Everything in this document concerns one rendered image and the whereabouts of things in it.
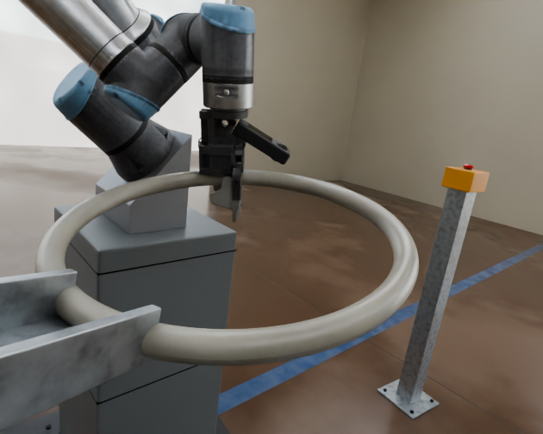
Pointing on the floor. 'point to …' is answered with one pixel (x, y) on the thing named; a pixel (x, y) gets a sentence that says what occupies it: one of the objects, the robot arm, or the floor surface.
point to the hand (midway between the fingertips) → (239, 210)
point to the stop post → (435, 290)
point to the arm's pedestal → (174, 408)
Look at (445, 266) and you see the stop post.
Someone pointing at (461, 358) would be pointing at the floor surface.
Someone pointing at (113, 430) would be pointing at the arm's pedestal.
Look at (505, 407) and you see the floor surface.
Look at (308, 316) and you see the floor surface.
